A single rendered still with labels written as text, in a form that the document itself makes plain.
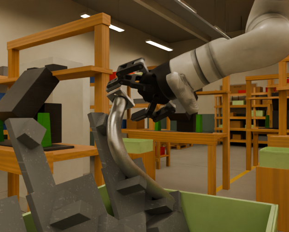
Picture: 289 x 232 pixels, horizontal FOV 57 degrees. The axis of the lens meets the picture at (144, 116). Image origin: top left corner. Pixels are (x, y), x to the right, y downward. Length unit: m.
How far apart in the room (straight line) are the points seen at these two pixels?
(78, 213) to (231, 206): 0.36
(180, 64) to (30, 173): 0.31
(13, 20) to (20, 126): 7.21
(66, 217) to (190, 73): 0.31
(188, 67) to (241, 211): 0.33
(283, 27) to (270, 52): 0.04
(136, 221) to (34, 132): 0.24
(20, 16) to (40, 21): 0.58
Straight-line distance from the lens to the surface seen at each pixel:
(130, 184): 0.54
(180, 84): 0.46
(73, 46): 8.59
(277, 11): 0.52
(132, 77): 0.55
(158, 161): 5.83
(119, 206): 0.56
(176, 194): 0.66
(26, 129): 0.43
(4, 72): 6.63
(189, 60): 0.49
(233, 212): 0.65
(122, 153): 0.52
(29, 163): 0.44
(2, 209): 0.42
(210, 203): 0.66
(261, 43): 0.46
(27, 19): 7.86
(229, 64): 0.48
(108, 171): 0.55
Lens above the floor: 1.14
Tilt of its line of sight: level
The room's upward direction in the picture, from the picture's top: straight up
